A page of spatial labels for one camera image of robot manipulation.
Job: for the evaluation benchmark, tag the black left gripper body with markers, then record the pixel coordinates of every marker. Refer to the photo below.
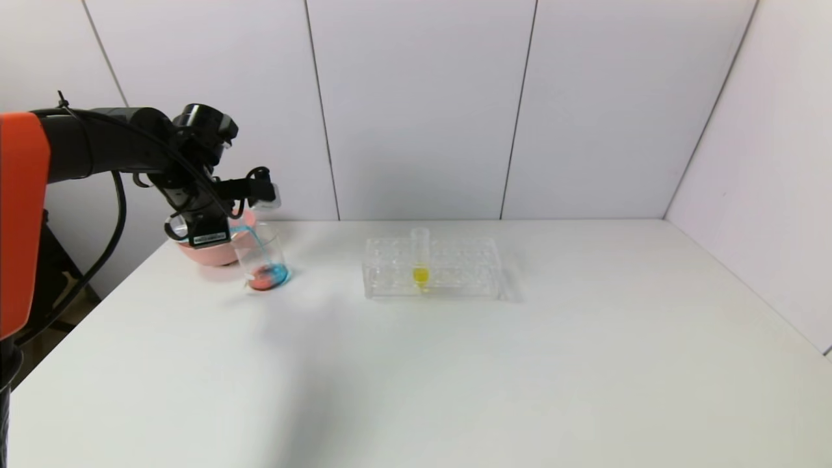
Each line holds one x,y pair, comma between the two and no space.
209,236

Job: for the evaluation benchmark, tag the test tube with blue pigment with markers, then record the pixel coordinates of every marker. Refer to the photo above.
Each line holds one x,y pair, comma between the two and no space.
242,229

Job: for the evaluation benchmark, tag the orange and black left arm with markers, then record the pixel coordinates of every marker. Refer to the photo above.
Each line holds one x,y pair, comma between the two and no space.
84,146

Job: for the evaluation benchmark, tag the test tube with yellow pigment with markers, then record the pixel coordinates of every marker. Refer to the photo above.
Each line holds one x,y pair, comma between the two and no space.
421,275

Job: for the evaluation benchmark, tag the clear acrylic test tube rack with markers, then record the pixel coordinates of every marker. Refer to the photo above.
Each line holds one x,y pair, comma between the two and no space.
468,279

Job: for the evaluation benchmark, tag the pink bowl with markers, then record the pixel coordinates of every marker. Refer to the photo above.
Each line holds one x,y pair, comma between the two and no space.
218,257

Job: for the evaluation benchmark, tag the clear glass beaker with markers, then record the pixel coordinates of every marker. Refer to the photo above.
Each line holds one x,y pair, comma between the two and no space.
266,276

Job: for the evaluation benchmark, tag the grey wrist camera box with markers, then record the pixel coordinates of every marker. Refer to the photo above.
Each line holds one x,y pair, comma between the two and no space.
268,196

